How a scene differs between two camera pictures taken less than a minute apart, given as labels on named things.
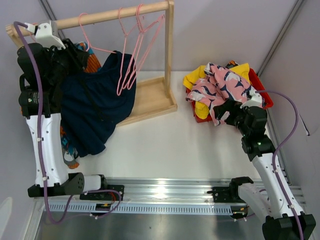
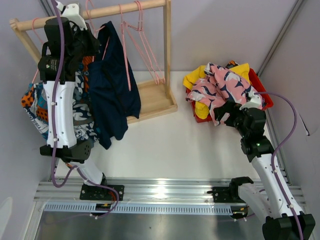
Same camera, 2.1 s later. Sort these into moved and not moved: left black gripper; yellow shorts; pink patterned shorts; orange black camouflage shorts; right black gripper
Moved: left black gripper
Not moved: orange black camouflage shorts; yellow shorts; right black gripper; pink patterned shorts
